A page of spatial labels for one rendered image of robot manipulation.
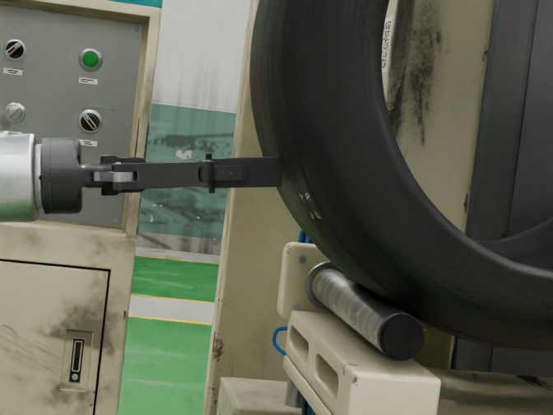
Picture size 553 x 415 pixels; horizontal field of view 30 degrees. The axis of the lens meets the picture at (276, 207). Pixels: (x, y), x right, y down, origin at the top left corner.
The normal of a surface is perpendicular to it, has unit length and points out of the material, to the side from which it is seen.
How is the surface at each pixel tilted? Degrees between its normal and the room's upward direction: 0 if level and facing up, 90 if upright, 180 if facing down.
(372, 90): 93
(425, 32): 90
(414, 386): 90
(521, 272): 101
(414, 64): 90
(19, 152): 56
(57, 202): 129
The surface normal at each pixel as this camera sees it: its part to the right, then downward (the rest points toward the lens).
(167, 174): 0.38, 0.06
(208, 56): 0.08, 0.06
